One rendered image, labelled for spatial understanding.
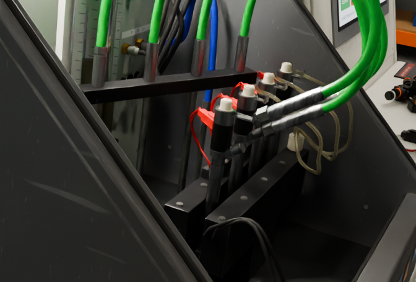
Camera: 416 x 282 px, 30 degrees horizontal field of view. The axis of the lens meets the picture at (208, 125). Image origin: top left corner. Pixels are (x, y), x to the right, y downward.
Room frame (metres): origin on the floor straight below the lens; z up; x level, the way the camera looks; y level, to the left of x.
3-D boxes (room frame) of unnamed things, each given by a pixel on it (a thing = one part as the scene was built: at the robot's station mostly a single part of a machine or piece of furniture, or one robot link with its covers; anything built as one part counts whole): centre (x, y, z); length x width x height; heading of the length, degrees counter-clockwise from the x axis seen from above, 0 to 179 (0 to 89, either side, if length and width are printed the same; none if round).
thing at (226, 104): (0.98, -0.02, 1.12); 0.02 x 0.02 x 0.03
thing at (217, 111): (0.97, -0.03, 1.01); 0.05 x 0.03 x 0.21; 68
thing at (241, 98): (1.05, -0.06, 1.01); 0.05 x 0.03 x 0.21; 68
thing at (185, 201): (1.09, -0.07, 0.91); 0.34 x 0.10 x 0.15; 158
